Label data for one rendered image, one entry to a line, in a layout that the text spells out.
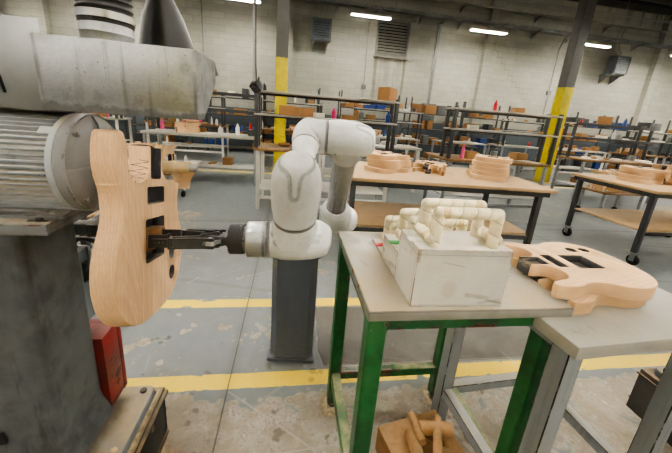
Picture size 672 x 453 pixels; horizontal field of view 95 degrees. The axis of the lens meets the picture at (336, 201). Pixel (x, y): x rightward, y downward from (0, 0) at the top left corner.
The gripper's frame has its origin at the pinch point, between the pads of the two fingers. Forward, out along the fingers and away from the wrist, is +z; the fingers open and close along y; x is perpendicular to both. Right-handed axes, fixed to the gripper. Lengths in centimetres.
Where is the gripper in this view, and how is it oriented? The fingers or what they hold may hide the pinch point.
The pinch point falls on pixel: (157, 237)
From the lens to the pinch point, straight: 85.2
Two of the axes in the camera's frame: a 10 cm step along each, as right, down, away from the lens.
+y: -1.4, -0.6, 9.9
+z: -9.9, -0.3, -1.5
